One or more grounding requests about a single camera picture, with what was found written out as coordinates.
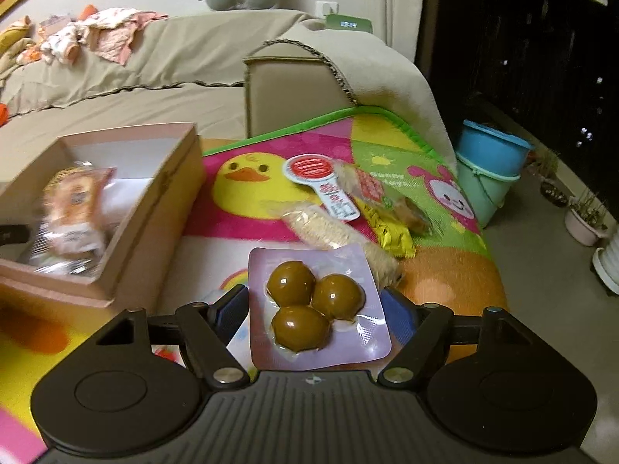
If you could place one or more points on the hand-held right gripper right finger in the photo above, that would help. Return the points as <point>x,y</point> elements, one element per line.
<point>394,305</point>

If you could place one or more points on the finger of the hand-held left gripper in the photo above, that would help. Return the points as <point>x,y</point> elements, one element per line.
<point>12,235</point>

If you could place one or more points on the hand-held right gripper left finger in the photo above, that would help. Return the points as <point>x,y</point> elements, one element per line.
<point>228,307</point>

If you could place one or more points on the purple braised egg packet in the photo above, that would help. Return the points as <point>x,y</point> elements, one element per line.
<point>314,299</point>

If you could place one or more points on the clear rice cracker packet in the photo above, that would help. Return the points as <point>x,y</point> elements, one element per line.
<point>319,229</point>

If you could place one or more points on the pink cardboard box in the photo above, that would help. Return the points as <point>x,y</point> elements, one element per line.
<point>145,212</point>

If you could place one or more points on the blurred clear snack packet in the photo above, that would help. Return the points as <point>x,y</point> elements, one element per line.
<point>63,254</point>

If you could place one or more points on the orange print bread packet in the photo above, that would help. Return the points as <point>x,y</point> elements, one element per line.
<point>72,196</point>

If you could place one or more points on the yellow snack bar packet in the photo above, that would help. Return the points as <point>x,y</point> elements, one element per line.
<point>387,232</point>

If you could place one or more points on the small brown snack packet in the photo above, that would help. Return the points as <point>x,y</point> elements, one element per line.
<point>411,213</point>

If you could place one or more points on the colourful cartoon play mat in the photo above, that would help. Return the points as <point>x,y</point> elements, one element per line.
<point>242,188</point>

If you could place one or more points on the red label rice cracker packet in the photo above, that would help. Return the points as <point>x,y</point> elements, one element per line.
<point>360,181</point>

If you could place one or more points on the green plastic bucket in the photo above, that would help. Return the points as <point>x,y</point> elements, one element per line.
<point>486,193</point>

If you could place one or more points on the red white label snack packet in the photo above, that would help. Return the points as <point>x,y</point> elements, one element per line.
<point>319,181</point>

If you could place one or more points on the blue plastic bucket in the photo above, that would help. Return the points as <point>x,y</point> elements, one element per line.
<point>488,142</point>

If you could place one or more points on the dark flower pot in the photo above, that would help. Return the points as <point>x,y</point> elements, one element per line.
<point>552,193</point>

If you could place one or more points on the white plant pots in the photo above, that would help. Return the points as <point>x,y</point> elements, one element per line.
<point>585,225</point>

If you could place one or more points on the beige sofa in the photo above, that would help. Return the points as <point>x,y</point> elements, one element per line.
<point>145,67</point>

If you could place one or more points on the white flower pot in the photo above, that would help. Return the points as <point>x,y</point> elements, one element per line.
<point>608,268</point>

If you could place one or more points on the pile of pink clothes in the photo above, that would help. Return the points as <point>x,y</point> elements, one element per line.
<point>96,31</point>

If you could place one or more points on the beige armrest blanket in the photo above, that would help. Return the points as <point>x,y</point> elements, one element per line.
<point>396,77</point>

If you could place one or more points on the green digital clock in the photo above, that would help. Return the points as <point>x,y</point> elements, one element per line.
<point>349,22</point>

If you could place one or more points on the white wall socket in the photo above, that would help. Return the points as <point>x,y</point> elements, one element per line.
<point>328,7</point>

